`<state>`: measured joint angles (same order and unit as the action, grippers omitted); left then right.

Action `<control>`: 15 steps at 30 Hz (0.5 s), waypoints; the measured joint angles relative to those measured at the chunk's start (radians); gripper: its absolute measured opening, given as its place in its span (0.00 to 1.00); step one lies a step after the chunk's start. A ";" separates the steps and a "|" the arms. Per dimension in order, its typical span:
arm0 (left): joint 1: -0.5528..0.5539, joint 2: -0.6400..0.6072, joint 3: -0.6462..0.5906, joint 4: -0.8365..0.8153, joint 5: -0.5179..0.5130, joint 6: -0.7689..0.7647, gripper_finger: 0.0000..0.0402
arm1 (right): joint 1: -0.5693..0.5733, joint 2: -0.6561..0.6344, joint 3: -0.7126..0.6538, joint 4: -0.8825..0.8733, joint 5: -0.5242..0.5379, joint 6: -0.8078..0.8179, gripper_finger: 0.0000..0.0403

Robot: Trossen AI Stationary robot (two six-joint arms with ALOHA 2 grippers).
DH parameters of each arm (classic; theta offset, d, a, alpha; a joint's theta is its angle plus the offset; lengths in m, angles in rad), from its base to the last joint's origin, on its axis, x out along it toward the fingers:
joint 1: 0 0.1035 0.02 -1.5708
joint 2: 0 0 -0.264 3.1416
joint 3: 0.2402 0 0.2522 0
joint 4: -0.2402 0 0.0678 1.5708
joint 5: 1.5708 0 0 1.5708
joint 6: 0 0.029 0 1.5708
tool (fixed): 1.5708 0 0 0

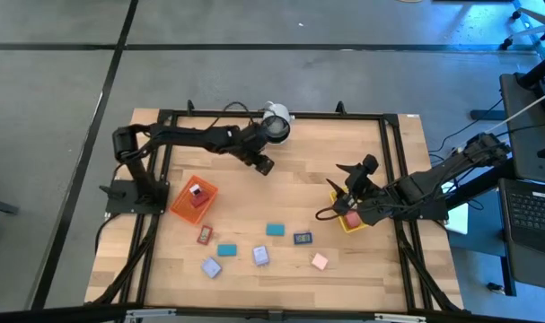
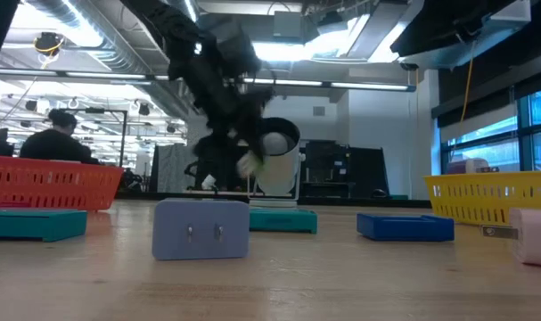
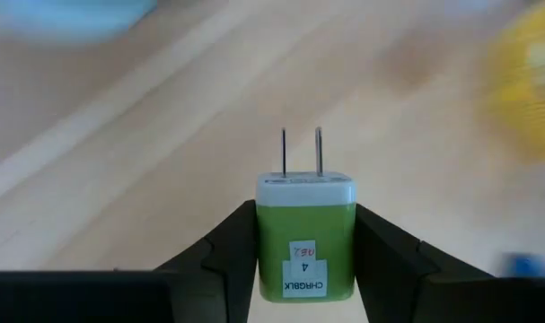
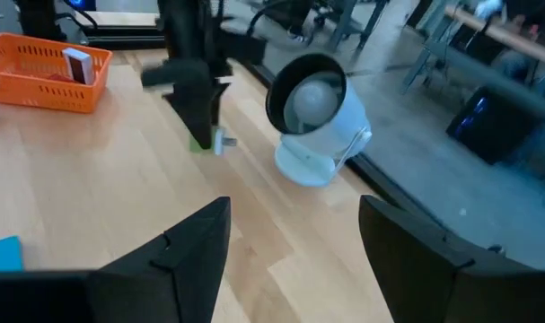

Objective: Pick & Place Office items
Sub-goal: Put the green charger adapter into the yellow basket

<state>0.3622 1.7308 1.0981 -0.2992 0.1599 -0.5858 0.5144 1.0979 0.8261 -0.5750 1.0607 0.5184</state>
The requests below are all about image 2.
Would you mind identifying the grey curtain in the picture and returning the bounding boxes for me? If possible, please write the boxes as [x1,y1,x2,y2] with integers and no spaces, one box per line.
[156,144,200,193]

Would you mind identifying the black equipment cabinet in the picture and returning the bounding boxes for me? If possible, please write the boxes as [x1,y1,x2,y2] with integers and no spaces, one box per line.
[301,140,390,200]

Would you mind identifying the orange plastic basket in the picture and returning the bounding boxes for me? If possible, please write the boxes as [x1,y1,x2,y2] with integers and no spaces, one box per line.
[0,154,125,212]

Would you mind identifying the grey ceiling box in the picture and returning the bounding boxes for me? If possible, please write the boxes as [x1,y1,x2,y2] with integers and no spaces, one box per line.
[273,11,303,39]

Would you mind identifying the yellow cable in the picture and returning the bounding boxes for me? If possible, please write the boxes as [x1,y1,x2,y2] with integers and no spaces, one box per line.
[458,38,477,125]

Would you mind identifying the long LED light bar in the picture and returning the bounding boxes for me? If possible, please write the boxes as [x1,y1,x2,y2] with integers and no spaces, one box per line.
[0,68,417,93]

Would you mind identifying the black ceiling cable reel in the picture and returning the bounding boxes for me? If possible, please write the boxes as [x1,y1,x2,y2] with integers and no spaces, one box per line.
[32,30,67,58]

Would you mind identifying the lavender charger with prongs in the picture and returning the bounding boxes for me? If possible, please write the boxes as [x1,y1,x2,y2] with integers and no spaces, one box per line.
[152,198,250,261]

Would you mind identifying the blue framed small device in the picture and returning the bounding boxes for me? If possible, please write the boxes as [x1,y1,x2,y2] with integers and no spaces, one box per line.
[357,212,455,243]

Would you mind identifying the pink charger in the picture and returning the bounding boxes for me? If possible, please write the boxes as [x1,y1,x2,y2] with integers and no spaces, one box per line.
[481,207,541,268]

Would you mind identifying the yellow plastic basket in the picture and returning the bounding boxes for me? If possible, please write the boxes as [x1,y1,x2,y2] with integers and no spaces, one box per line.
[423,170,541,227]

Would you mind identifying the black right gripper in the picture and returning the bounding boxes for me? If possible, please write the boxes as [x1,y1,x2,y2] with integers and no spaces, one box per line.
[389,0,519,58]

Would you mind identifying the person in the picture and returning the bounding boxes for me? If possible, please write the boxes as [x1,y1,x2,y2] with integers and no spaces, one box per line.
[19,109,102,165]
[120,167,146,191]

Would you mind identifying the large glass window wall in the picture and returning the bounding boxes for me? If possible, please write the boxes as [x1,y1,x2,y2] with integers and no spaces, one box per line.
[439,84,541,176]

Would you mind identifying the teal box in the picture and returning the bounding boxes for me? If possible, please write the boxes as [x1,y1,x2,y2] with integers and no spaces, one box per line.
[249,208,319,235]
[0,208,88,243]

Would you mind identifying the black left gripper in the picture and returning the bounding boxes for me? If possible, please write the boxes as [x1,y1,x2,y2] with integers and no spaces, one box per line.
[192,48,275,162]

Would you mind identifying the black partition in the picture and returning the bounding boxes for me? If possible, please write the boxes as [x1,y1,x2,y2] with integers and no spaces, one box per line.
[193,133,251,192]

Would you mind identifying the black aluminium table frame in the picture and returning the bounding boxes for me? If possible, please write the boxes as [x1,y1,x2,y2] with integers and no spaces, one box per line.
[116,191,431,209]

